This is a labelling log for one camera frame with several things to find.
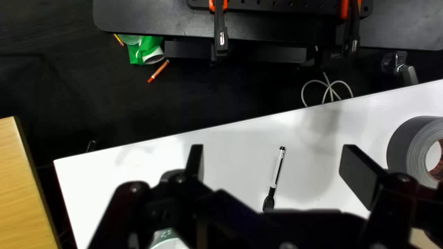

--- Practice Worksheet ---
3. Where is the orange black clamp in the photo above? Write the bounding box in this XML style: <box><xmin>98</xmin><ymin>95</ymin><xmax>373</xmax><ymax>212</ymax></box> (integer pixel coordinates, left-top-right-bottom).
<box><xmin>207</xmin><ymin>0</ymin><xmax>228</xmax><ymax>61</ymax></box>
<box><xmin>339</xmin><ymin>0</ymin><xmax>361</xmax><ymax>57</ymax></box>

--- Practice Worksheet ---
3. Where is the green plastic packet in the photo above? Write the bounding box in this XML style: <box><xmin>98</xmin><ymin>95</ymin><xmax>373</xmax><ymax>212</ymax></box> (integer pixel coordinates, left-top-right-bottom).
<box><xmin>120</xmin><ymin>35</ymin><xmax>164</xmax><ymax>66</ymax></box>

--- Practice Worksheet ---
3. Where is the white cable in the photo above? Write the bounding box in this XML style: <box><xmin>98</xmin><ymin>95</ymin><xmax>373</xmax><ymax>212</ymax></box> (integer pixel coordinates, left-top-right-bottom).
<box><xmin>300</xmin><ymin>73</ymin><xmax>355</xmax><ymax>110</ymax></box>

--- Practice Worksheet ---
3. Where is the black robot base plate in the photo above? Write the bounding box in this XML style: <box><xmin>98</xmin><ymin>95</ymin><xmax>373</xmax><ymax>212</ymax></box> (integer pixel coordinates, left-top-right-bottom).
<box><xmin>92</xmin><ymin>0</ymin><xmax>443</xmax><ymax>52</ymax></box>

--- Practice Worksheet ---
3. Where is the white green mug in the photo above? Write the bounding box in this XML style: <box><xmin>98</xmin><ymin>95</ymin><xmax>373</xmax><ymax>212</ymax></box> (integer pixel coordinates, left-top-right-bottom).
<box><xmin>149</xmin><ymin>229</ymin><xmax>188</xmax><ymax>249</ymax></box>

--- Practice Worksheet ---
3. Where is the black and white pen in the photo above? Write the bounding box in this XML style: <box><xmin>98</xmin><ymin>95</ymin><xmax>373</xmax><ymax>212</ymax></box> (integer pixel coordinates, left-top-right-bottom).
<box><xmin>261</xmin><ymin>147</ymin><xmax>286</xmax><ymax>212</ymax></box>

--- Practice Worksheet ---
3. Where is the orange pencil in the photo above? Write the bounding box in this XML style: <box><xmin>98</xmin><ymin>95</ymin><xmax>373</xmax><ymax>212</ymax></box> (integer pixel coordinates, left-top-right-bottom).
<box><xmin>146</xmin><ymin>60</ymin><xmax>170</xmax><ymax>85</ymax></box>

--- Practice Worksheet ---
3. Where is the light wooden side table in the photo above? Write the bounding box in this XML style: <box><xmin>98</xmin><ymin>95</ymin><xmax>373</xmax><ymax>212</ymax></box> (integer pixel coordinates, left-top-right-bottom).
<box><xmin>0</xmin><ymin>117</ymin><xmax>59</xmax><ymax>249</ymax></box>

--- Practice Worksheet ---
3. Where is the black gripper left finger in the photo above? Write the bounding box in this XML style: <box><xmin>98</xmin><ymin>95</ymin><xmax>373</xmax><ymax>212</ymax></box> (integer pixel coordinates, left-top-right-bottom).
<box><xmin>185</xmin><ymin>144</ymin><xmax>203</xmax><ymax>180</ymax></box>

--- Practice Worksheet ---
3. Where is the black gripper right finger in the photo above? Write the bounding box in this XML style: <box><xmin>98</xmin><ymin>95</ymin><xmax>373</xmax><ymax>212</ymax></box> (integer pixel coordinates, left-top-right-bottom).
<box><xmin>339</xmin><ymin>144</ymin><xmax>386</xmax><ymax>211</ymax></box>

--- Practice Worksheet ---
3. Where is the grey duct tape roll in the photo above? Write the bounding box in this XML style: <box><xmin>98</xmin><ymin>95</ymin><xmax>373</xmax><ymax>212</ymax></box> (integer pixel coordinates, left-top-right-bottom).
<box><xmin>386</xmin><ymin>117</ymin><xmax>443</xmax><ymax>189</ymax></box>

